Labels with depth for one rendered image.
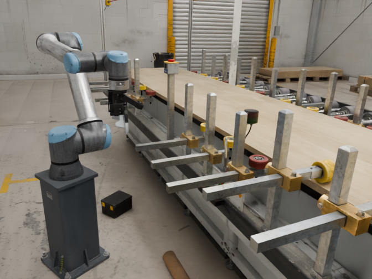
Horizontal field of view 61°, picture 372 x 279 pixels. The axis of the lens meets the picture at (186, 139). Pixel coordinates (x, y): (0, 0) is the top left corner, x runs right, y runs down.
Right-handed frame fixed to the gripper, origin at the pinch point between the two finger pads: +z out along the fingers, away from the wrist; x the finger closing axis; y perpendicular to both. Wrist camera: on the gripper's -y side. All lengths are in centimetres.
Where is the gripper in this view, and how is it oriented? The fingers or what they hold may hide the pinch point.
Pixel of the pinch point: (125, 130)
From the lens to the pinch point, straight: 157.6
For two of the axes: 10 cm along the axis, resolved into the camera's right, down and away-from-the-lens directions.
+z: -0.3, 9.4, 3.4
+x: 3.4, 3.3, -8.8
